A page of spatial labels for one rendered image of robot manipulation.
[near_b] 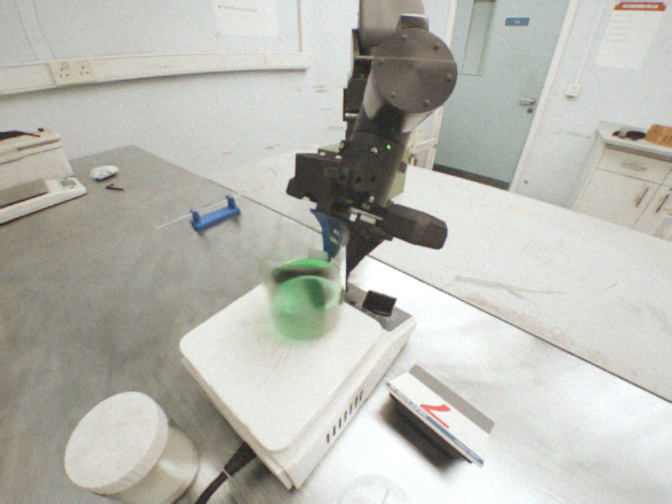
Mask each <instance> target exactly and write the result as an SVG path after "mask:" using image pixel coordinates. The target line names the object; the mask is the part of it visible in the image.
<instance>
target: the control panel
mask: <svg viewBox="0 0 672 504"><path fill-rule="evenodd" d="M347 285H348V286H349V291H348V292H345V303H347V304H348V305H350V306H352V307H354V308H355V309H357V310H359V311H361V312H362V313H364V314H366V315H368V316H369V317H371V318H373V319H375V320H376V321H377V322H378V323H379V324H380V325H381V328H382V329H384V330H386V331H388V332H391V331H393V330H394V329H396V328H397V327H398V326H400V325H401V324H403V323H404V322H405V321H407V320H408V319H410V318H411V317H412V316H413V315H411V314H409V313H407V312H405V311H403V310H401V309H400V308H398V307H396V306H395V307H394V309H393V310H392V315H391V316H390V317H384V316H380V315H377V314H374V313H372V312H370V311H369V310H367V309H366V308H365V307H364V306H363V302H364V300H365V297H366V295H367V291H365V290H363V289H361V288H359V287H357V286H356V285H354V284H352V283H350V282H347ZM352 300H354V301H356V302H358V305H355V304H352V303H351V301H352Z"/></svg>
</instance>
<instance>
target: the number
mask: <svg viewBox="0 0 672 504"><path fill-rule="evenodd" d="M391 384H392V385H393V386H395V387H396V388H397V389H398V390H399V391H400V392H402V393H403V394H404V395H405V396H406V397H408V398H409V399H410V400H411V401H412V402H414V403H415V404H416V405H417V406H418V407H420V408H421V409H422V410H423V411H424V412H426V413H427V414H428V415H429V416H430V417H432V418H433V419H434V420H435V421H437V422H438V423H439V424H440V425H441V426H443V427H444V428H445V429H446V430H448V431H449V432H450V433H451V434H452V435H454V436H455V437H456V438H457V439H459V440H460V441H461V442H462V443H463V444H465V445H466V446H467V447H468V448H470V449H471V450H472V451H473V452H474V453H476V454H477V455H478V456H479V457H481V456H482V451H483V447H484V442H485V437H486V435H485V434H484V433H483V432H481V431H480V430H479V429H477V428H476V427H475V426H473V425H472V424H471V423H470V422H468V421H467V420H466V419H464V418H463V417H462V416H460V415H459V414H458V413H457V412H455V411H454V410H453V409H451V408H450V407H449V406H448V405H446V404H445V403H444V402H442V401H441V400H440V399H439V398H437V397H436V396H435V395H433V394H432V393H431V392H430V391H428V390H427V389H426V388H425V387H423V386H422V385H421V384H419V383H418V382H417V381H416V380H414V379H413V378H412V377H411V376H409V375H406V376H404V377H402V378H401V379H399V380H397V381H395V382H393V383H391Z"/></svg>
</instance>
